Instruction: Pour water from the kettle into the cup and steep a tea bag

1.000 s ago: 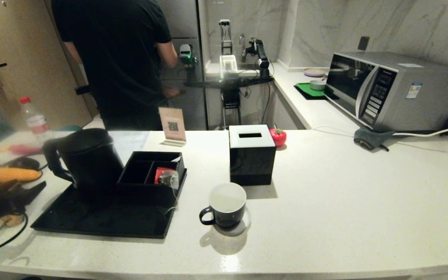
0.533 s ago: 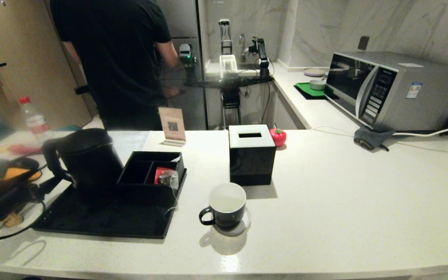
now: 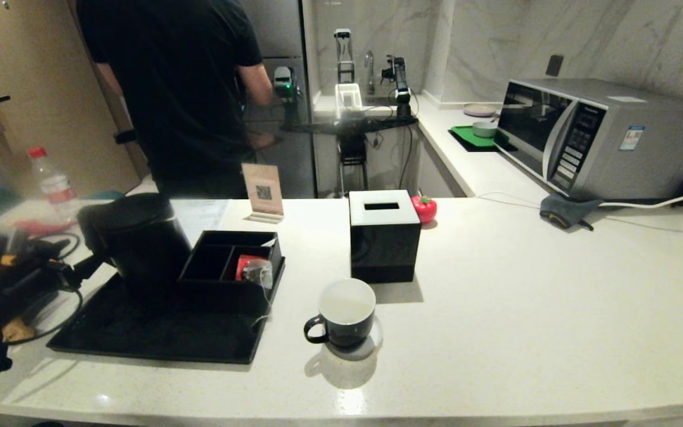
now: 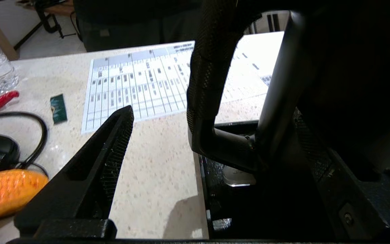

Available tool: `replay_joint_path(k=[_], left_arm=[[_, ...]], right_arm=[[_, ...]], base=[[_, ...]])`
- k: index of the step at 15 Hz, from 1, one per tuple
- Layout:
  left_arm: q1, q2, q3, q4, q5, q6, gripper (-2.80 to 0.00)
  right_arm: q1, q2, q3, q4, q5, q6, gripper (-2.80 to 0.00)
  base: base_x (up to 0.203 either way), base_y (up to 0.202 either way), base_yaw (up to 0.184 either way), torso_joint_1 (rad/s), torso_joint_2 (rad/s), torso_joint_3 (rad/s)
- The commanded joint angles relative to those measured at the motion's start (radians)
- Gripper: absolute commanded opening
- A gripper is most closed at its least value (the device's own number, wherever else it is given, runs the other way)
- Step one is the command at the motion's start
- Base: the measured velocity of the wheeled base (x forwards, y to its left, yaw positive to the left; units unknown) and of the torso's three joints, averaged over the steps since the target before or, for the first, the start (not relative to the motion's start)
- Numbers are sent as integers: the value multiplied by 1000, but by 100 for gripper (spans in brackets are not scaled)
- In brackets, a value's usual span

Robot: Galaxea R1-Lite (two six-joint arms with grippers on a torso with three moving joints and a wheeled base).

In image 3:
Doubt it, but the translucent tea bag with string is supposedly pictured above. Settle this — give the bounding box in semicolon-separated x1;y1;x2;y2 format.
242;260;275;328

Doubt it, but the black tissue box white lid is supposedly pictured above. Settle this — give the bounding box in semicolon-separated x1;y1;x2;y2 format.
349;190;421;283

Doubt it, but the grey oven mitt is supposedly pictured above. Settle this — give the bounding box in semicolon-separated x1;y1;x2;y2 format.
539;194;604;231

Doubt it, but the chrome metal stand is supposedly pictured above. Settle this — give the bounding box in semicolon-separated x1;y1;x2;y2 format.
334;28;355;84

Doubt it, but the brown QR code sign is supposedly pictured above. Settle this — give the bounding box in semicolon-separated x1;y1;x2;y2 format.
242;163;285;224

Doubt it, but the silver microwave oven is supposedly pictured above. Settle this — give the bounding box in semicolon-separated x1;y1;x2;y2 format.
494;78;683;201

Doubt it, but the black serving tray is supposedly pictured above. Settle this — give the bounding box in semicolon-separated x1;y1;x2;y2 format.
46;256;286;364

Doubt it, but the green tray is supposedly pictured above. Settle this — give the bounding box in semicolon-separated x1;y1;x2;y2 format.
448;125;511;153

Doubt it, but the grey steel refrigerator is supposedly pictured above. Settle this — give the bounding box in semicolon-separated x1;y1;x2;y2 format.
241;0;318;199

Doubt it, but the person in black shirt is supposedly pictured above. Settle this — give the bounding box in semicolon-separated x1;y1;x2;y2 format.
76;0;275;200

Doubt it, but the pink flat item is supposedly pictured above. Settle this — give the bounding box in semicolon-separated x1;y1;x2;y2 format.
15;219;71;235

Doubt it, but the black stool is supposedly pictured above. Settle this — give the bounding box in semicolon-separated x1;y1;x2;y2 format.
339;136;370;196

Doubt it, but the plastic bottle red cap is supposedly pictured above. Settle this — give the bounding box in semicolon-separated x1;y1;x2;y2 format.
27;146;79;218

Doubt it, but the red tomato-shaped timer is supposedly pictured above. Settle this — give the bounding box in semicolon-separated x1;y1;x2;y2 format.
411;195;438;224

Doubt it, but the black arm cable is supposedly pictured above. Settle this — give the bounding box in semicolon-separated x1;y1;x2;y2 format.
2;234;85;346

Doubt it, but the grey device with green light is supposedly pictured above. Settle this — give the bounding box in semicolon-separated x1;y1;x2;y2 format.
273;66;304;126

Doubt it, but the black compartment organizer box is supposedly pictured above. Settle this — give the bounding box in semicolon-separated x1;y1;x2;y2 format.
179;230;284;313

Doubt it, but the white dish rack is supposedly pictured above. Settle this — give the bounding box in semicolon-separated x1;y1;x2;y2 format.
334;84;364;121

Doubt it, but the black electric kettle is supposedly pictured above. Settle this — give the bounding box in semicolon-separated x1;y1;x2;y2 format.
78;193;193;304

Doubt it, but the black mug white inside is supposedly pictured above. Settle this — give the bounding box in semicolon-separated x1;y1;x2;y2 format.
304;278;376;348

